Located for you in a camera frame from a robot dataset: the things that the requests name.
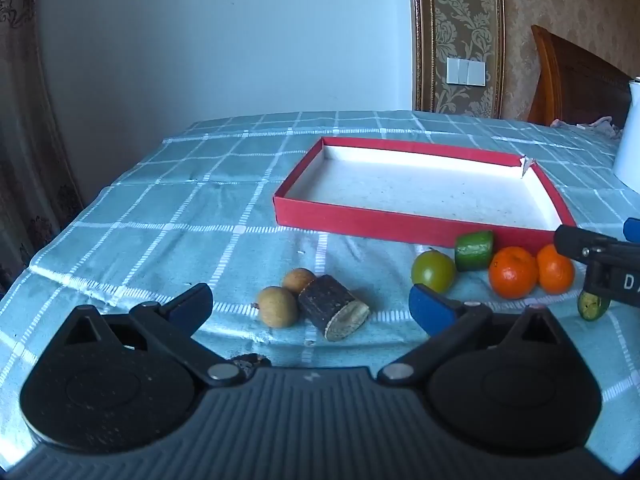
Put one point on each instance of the green checked tablecloth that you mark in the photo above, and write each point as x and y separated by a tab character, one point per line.
150	210

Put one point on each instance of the white electric kettle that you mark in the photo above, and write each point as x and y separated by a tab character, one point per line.
631	135

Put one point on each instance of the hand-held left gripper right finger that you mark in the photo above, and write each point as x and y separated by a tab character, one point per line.
430	310

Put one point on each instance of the gold framed wall panel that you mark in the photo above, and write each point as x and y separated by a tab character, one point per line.
462	20

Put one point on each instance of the orange mandarin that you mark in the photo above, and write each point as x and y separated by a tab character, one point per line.
556	270
512	272

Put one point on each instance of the wooden headboard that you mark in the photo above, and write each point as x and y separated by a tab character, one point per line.
575	85

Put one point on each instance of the grey crumpled cloth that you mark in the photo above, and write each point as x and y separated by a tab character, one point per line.
602	124

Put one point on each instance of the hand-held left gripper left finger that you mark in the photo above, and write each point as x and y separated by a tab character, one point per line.
187	307

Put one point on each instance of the small green cucumber piece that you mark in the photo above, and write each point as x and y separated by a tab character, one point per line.
592	306

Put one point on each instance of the large green cucumber piece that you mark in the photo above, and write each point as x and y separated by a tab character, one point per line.
473	251

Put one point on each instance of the red cardboard box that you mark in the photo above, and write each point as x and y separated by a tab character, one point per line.
350	220

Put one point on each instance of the brown longan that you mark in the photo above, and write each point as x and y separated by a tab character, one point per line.
298	280
272	306

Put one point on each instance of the white wall switch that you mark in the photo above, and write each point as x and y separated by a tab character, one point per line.
466	71

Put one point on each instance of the green tomato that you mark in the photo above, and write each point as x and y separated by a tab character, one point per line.
432	270

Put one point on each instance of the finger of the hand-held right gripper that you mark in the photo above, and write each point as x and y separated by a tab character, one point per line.
634	229
575	242

